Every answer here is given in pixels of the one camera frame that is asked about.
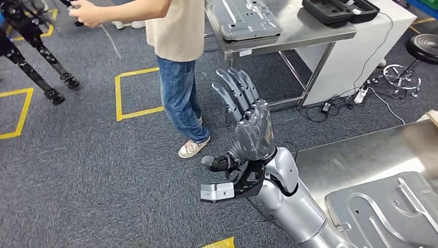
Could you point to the person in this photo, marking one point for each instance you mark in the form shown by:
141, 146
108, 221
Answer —
178, 34
128, 24
381, 62

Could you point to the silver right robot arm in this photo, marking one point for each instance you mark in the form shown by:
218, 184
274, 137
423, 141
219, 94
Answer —
294, 205

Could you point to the black handheld controller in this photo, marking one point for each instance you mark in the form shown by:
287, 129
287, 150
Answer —
78, 24

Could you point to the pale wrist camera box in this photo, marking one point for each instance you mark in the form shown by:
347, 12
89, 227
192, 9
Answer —
217, 192

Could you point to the black stool chrome base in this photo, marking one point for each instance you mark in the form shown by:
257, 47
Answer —
424, 48

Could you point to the grey stamped metal panel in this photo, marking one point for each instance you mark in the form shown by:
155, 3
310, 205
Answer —
246, 20

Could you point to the blue metal rack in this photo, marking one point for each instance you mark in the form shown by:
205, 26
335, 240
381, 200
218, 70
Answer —
422, 7

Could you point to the large stamped metal panel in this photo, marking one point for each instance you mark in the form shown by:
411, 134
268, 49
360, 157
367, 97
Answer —
393, 212

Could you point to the white power strip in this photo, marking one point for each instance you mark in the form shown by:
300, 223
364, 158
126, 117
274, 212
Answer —
360, 95

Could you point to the white cabinet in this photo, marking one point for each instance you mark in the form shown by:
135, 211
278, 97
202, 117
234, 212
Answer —
359, 61

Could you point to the black power adapter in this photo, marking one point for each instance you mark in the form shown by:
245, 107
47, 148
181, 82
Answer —
325, 107

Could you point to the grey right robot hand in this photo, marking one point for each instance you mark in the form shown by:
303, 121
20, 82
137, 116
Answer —
255, 133

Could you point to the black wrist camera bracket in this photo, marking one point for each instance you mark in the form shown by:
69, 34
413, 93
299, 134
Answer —
249, 181

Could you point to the black foam tray case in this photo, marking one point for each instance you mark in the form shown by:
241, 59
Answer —
338, 10

